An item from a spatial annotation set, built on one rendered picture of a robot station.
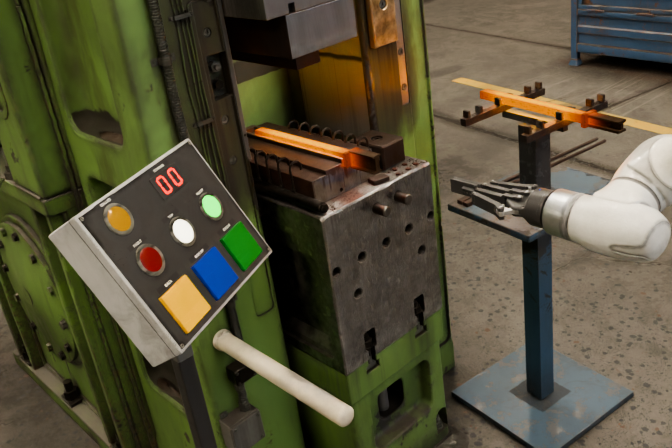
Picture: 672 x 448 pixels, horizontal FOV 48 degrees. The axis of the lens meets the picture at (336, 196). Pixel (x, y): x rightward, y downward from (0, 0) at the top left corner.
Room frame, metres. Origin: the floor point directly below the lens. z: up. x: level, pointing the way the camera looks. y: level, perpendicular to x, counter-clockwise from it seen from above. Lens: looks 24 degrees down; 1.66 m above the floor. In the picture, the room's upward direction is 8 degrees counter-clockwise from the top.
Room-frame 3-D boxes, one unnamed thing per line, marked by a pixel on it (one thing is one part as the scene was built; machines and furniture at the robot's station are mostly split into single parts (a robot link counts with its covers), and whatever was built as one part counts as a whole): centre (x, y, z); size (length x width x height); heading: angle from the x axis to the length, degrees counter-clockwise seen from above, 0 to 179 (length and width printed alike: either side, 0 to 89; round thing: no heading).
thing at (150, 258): (1.11, 0.32, 1.09); 0.05 x 0.03 x 0.04; 130
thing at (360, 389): (1.86, 0.07, 0.23); 0.55 x 0.37 x 0.47; 40
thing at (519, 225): (1.88, -0.56, 0.71); 0.40 x 0.30 x 0.02; 122
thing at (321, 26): (1.82, 0.11, 1.32); 0.42 x 0.20 x 0.10; 40
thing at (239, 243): (1.27, 0.19, 1.01); 0.07 x 0.05 x 0.07; 155
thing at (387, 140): (1.82, -0.13, 0.95); 0.12 x 0.08 x 0.06; 40
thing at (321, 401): (1.37, 0.18, 0.62); 0.44 x 0.05 x 0.05; 40
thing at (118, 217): (1.13, 0.36, 1.16); 0.05 x 0.03 x 0.04; 130
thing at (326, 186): (1.82, 0.11, 0.96); 0.42 x 0.20 x 0.09; 40
